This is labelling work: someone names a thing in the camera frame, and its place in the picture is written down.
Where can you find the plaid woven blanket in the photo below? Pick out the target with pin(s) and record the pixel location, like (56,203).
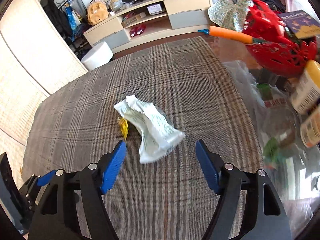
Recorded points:
(175,80)

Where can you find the green packet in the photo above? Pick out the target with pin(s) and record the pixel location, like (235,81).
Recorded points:
(272,151)

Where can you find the red bottle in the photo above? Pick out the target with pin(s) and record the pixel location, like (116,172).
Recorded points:
(141,29)
(133,31)

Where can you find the clear plastic sheet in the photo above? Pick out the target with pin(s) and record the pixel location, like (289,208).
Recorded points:
(280,120)

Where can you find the dark cloth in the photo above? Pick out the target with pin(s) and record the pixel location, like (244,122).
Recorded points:
(270,3)

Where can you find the white round pouffe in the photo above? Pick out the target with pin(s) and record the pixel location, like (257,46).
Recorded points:
(96,55)

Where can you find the floral cloth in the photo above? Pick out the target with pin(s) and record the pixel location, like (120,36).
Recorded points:
(225,12)

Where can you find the white wrapper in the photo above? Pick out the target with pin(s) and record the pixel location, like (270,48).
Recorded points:
(152,130)

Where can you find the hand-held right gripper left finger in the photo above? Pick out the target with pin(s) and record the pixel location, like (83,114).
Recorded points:
(112,167)

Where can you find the brown box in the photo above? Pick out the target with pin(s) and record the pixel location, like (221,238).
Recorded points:
(132,20)

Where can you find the beige and grey media cabinet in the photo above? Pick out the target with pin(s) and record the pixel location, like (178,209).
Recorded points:
(190,17)

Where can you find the dark blue book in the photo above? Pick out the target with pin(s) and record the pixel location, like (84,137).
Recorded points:
(297,22)

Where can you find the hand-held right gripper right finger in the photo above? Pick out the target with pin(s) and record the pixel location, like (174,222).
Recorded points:
(207,167)

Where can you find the orange foam stick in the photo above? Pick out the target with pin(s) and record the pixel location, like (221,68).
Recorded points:
(230,35)

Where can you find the small yellow wrapper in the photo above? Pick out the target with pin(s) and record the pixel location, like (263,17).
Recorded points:
(123,128)

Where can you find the blue hanging garment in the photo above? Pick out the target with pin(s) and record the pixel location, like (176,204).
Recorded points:
(71,18)

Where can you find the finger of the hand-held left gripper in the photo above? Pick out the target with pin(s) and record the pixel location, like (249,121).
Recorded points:
(46,178)

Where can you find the cardboard box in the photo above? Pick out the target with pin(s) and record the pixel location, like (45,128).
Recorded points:
(155,8)

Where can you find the yellow plush toy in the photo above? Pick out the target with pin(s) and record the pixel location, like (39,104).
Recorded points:
(97,12)

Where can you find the black jacket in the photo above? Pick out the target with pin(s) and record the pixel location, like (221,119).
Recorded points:
(53,15)

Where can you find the red plastic basket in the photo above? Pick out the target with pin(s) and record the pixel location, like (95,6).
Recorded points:
(275,55)

